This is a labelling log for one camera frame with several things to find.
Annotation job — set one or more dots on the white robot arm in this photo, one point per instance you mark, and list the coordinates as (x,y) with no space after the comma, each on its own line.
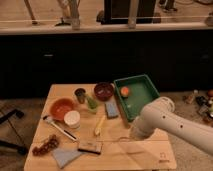
(160,114)

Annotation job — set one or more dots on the green plastic tray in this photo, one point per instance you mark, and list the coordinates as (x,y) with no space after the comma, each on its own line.
(141,92)

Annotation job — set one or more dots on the dark red bowl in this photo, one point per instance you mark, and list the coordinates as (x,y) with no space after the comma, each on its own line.
(103,91)

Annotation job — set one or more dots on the orange fruit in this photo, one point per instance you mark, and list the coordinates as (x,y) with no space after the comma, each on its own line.
(124,91)

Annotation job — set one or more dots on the green plastic bottle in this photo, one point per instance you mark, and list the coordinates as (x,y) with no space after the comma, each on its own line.
(92,104)

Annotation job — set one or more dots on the blue sponge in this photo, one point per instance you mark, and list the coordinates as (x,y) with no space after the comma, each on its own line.
(111,109)

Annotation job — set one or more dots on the dark metal cup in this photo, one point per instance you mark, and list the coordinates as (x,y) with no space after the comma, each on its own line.
(80,94)

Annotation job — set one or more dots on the yellow banana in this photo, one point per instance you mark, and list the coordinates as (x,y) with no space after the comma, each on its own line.
(98,127)

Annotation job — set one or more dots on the white round container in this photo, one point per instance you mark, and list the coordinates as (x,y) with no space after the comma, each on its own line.
(72,119)

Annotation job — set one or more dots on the light wooden table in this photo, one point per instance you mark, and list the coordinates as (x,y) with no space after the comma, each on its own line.
(118,154)

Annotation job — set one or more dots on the orange plastic bowl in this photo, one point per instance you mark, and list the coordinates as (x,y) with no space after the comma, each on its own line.
(60,107)

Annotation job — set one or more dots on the black and white knife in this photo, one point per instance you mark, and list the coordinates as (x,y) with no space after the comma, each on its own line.
(48,119)

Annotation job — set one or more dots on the brown scrub brush block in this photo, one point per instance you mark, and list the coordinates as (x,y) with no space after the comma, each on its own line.
(90,146)

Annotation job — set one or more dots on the red grape bunch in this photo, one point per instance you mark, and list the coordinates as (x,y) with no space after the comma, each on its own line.
(49,145)

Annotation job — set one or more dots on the blue cloth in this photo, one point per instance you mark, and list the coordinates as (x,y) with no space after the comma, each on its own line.
(64,157)

